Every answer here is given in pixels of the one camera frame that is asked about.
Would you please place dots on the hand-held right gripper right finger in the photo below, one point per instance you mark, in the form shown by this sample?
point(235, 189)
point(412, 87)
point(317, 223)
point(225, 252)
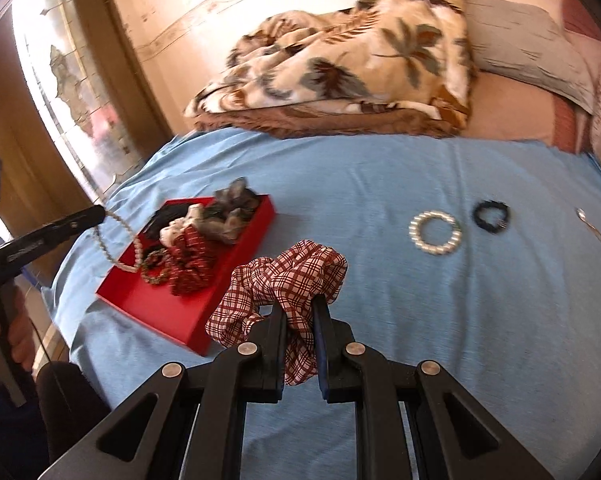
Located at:
point(321, 350)

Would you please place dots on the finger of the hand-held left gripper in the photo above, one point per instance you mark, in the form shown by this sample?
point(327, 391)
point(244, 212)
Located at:
point(55, 230)

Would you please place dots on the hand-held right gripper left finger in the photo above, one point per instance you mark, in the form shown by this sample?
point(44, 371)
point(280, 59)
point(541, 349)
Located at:
point(273, 345)

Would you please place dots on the red plaid scrunchie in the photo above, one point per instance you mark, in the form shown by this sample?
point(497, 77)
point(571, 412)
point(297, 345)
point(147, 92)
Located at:
point(290, 275)

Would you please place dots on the red tray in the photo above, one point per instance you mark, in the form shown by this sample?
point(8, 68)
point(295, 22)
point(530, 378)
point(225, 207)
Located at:
point(165, 310)

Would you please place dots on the black hair claw clip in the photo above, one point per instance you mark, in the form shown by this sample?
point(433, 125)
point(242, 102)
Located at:
point(168, 215)

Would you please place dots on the white cherry print scrunchie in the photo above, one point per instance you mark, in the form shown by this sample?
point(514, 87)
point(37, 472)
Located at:
point(173, 232)

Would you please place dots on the red polka dot scrunchie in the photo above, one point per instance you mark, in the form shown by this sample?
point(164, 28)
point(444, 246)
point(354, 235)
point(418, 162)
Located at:
point(190, 260)

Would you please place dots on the grey black organza hair bow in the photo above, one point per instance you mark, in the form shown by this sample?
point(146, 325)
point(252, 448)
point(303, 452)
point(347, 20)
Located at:
point(230, 210)

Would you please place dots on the person's left hand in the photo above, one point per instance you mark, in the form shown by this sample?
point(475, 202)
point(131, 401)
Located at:
point(23, 335)

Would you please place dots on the blue bed sheet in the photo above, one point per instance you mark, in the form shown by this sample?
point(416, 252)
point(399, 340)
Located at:
point(430, 335)

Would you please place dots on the window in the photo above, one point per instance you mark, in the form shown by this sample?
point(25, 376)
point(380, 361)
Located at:
point(80, 110)

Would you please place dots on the person's dark trouser leg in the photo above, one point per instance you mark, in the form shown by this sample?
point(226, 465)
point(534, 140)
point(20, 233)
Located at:
point(70, 400)

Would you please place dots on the brown quilted blanket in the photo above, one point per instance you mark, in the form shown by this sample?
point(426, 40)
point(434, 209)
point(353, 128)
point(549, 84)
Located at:
point(305, 120)

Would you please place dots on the floral leaf print blanket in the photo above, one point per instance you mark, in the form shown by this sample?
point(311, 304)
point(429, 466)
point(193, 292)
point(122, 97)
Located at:
point(330, 60)

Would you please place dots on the small metal hair pin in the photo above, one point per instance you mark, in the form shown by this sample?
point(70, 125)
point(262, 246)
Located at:
point(580, 214)

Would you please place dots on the grey pillow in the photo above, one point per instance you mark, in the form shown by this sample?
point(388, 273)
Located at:
point(525, 45)

